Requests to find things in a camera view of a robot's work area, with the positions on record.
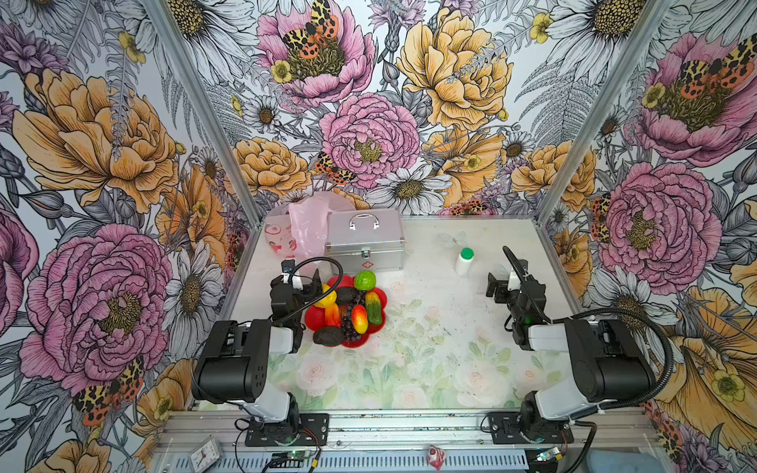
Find dark avocado bottom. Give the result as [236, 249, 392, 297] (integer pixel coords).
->
[313, 326, 345, 347]

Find red flower-shaped plate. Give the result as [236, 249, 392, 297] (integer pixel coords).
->
[305, 270, 388, 349]

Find red yellow mango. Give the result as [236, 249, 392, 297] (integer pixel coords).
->
[351, 305, 369, 335]

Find pink plastic bag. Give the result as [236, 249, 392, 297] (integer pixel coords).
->
[263, 191, 356, 270]

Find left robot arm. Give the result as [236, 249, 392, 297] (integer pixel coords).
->
[191, 275, 323, 447]

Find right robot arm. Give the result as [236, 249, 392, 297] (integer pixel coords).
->
[483, 272, 656, 445]

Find yellow lemon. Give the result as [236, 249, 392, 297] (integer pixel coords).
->
[315, 284, 337, 309]

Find orange carrot-like fruit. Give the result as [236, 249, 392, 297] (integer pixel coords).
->
[324, 304, 342, 327]

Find dark grape bunch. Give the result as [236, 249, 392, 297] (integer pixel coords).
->
[340, 305, 362, 343]

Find white bottle green cap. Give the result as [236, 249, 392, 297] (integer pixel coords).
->
[455, 248, 475, 276]

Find green lime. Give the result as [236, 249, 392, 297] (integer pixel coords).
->
[353, 270, 377, 292]

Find green red mango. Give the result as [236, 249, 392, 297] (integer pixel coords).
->
[365, 291, 384, 326]

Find silver metal case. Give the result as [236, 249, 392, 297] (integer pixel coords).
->
[324, 208, 405, 274]

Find green circuit board right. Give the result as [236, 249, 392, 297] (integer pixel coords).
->
[535, 447, 563, 462]

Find green circuit board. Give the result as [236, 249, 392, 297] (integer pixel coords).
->
[535, 447, 563, 462]
[271, 451, 315, 463]

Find green circuit board left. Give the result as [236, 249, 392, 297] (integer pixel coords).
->
[271, 451, 315, 463]

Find white vented strip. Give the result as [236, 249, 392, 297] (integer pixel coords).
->
[209, 449, 528, 472]

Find pink small toy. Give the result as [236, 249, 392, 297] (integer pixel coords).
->
[426, 445, 447, 471]

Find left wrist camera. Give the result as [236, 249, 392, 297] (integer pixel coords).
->
[281, 259, 303, 290]

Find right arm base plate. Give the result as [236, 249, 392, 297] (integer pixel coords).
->
[484, 411, 575, 445]

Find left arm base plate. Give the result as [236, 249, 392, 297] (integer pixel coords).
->
[244, 413, 330, 447]

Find aluminium front rail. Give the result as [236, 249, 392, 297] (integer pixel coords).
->
[157, 408, 662, 451]

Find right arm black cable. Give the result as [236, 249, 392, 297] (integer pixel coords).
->
[502, 245, 675, 410]

